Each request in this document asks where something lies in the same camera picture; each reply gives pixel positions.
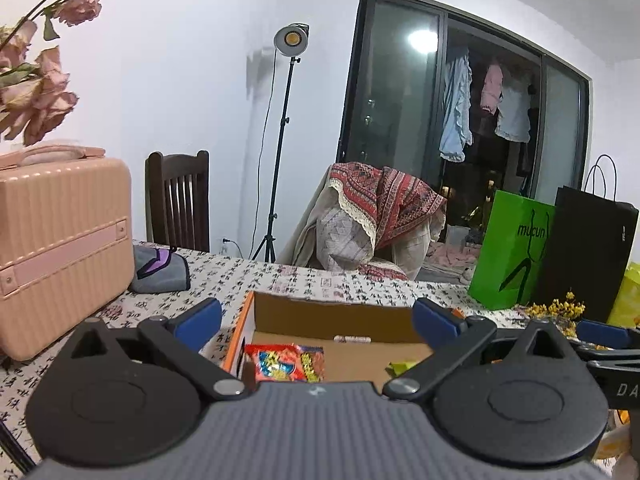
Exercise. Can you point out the light blue hanging shirt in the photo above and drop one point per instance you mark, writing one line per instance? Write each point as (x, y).
(455, 110)

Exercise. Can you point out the dark wooden chair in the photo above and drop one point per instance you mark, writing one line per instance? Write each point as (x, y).
(177, 200)

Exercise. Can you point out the yellow dried flower sprig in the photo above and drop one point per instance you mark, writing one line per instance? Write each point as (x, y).
(557, 310)

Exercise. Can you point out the beige covered armchair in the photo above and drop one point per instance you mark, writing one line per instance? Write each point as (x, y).
(340, 235)

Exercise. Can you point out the green paper bag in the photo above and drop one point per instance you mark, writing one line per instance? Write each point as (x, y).
(505, 250)

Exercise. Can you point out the pink ribbed suitcase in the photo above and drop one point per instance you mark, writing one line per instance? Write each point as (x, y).
(60, 240)

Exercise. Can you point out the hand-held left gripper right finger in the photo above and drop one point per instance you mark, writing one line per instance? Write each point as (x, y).
(432, 322)

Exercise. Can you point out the red orange cardboard box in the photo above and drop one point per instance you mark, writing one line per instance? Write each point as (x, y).
(300, 315)

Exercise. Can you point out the pink hanging garment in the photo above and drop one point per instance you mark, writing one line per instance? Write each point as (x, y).
(492, 87)

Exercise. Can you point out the green snack packet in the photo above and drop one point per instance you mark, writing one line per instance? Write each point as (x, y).
(402, 369)

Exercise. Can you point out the red patterned blanket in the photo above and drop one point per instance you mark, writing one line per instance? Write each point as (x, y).
(400, 200)

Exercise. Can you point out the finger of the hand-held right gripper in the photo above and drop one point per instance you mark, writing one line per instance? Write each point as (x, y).
(600, 332)

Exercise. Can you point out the black framed glass door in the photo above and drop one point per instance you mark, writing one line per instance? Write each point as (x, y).
(390, 85)

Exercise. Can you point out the studio light on stand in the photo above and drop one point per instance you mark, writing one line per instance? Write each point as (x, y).
(291, 37)

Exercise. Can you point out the dried pink flowers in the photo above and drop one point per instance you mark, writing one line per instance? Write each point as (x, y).
(50, 75)

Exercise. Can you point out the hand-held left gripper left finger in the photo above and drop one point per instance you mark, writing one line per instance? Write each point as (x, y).
(200, 322)

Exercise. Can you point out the grey purple pouch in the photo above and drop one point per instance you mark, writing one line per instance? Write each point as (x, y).
(160, 275)

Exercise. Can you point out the pink crumpled cloth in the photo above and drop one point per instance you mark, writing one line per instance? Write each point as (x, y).
(450, 260)

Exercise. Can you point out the red snack packet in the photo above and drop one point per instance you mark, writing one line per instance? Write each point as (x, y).
(280, 362)

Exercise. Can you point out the black paper bag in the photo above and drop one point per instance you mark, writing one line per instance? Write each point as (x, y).
(585, 260)

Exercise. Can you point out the white hanging garment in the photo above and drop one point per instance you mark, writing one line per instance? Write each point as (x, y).
(515, 110)

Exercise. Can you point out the yellow green bag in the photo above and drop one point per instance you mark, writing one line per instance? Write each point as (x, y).
(627, 295)

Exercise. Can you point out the calligraphy printed tablecloth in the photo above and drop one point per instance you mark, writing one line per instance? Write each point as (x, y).
(310, 280)

